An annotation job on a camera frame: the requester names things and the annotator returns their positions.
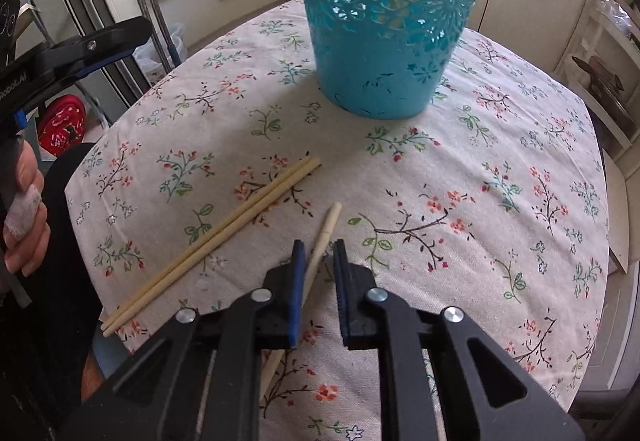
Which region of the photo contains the bamboo chopstick eight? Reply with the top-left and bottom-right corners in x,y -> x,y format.
102,158 -> 322,338

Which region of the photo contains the teal perforated plastic basket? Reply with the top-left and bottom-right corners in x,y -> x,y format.
304,0 -> 476,119

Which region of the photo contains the red round tin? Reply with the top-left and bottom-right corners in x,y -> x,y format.
37,94 -> 87,157

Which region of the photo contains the white shelf rack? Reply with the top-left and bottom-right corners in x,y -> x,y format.
554,0 -> 639,159

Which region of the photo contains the floral tablecloth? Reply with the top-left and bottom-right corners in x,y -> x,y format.
65,0 -> 608,440

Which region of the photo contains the bamboo chopstick nine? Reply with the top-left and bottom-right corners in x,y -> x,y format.
259,202 -> 342,397

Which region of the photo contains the left hand with bandage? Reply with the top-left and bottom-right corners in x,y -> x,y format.
3,140 -> 50,276

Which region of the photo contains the wooden stool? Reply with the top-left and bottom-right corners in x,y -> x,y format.
602,152 -> 630,275

